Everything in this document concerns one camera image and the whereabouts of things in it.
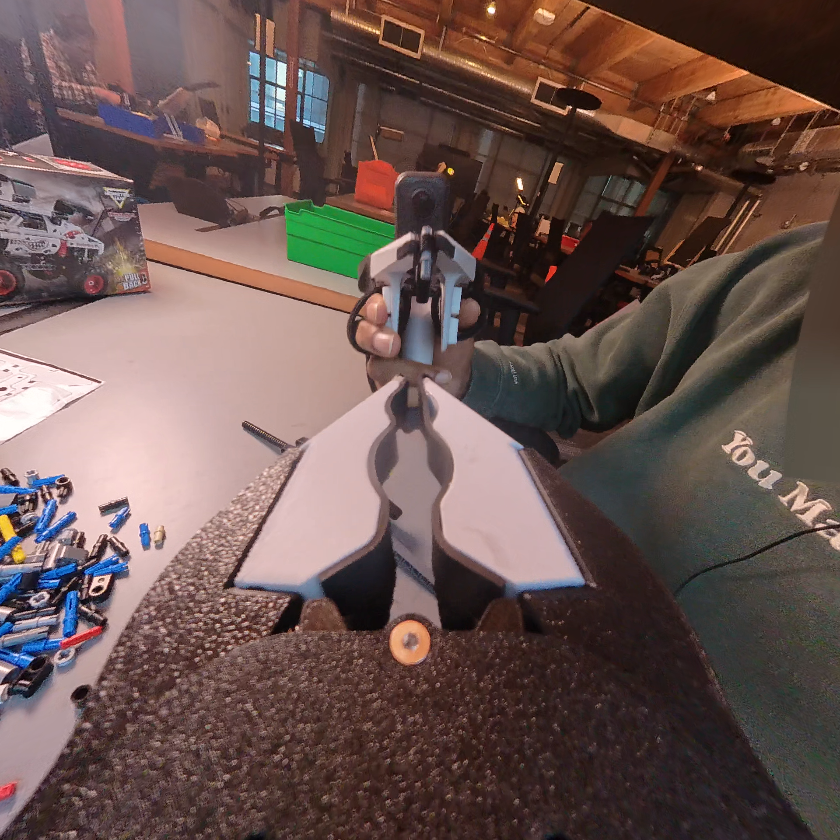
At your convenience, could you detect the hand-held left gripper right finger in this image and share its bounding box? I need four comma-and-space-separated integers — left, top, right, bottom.
423, 381, 588, 598

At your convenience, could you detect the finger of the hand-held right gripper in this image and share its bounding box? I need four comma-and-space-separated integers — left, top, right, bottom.
419, 237, 476, 372
368, 237, 420, 371

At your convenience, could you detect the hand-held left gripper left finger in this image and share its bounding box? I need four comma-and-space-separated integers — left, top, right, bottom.
237, 381, 401, 598

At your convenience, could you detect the pile of small building pieces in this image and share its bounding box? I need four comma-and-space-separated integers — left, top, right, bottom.
0, 468, 132, 704

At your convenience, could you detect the grey desk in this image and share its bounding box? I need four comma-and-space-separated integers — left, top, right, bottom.
0, 256, 578, 840

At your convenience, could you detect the orange red container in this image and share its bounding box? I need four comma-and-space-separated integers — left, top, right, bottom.
355, 159, 399, 211

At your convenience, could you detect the green storage bin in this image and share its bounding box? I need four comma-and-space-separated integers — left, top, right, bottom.
285, 200, 397, 279

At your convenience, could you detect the black office chair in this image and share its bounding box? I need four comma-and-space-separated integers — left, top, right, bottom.
523, 213, 653, 346

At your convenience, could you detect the black floor lamp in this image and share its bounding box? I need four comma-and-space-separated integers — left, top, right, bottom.
549, 86, 603, 178

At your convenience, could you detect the person in green sweatshirt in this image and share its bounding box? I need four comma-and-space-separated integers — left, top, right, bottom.
558, 224, 840, 840

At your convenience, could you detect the cluttered background workbench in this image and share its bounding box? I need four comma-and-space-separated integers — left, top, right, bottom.
53, 99, 270, 200

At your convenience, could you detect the white sticker sheet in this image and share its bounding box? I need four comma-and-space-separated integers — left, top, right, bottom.
0, 350, 102, 443

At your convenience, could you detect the toy truck box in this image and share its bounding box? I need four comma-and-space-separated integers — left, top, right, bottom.
0, 149, 151, 307

